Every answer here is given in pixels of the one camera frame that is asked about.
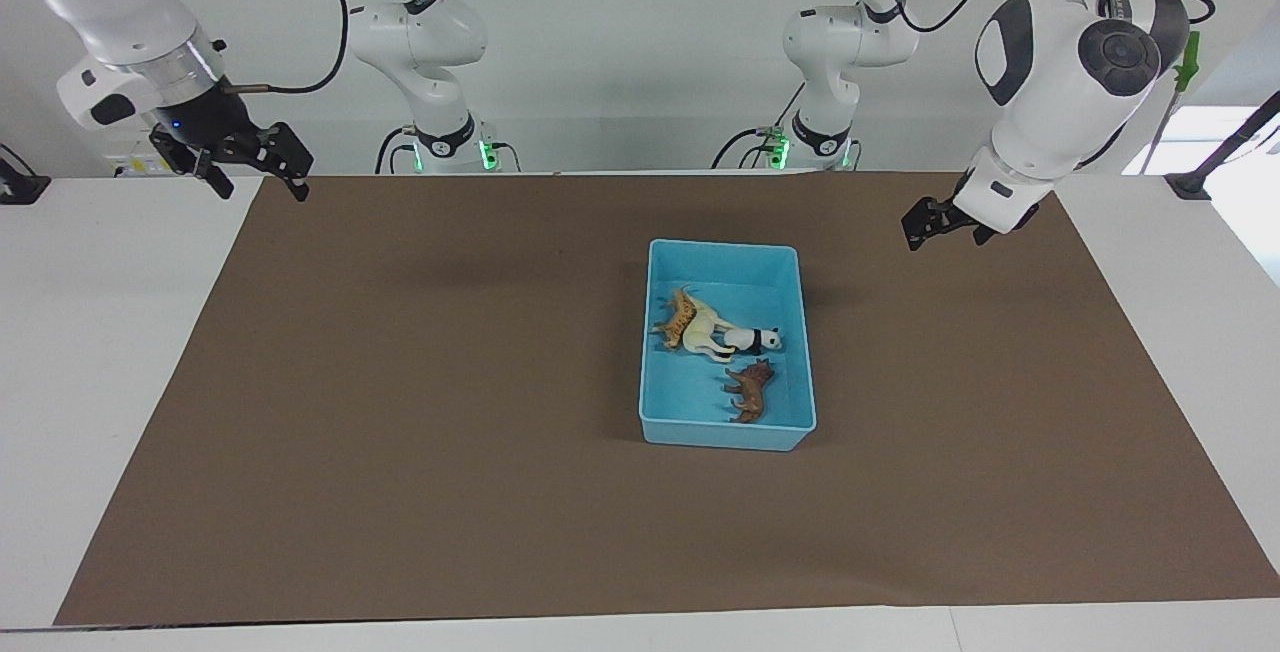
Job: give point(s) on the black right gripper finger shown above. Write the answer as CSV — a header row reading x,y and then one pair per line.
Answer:
x,y
218,177
300,174

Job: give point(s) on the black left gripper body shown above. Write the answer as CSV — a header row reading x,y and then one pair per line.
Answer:
x,y
955,214

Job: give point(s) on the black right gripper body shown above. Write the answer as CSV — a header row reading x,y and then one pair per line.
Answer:
x,y
215,132

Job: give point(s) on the black and white panda toy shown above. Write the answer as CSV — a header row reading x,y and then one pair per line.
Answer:
x,y
755,339

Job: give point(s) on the brown lion toy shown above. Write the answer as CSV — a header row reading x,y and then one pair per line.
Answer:
x,y
752,392

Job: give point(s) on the cream white horse toy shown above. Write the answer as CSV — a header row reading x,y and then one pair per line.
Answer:
x,y
705,327

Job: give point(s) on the orange striped tiger toy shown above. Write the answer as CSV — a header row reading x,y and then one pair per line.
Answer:
x,y
678,322

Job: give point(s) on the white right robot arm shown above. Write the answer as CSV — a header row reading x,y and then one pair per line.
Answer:
x,y
120,2

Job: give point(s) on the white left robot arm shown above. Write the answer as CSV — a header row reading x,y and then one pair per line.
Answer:
x,y
1060,72

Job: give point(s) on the light blue plastic storage box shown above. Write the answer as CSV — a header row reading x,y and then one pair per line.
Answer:
x,y
790,282

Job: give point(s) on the black table edge clamp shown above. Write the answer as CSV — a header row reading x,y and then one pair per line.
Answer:
x,y
18,187

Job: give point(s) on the black stand with clamp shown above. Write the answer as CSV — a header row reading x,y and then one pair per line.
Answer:
x,y
1225,152

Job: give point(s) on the brown table mat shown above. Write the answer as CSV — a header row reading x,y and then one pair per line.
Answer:
x,y
400,512

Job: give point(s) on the white wall outlet box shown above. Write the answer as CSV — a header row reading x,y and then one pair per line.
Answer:
x,y
130,164

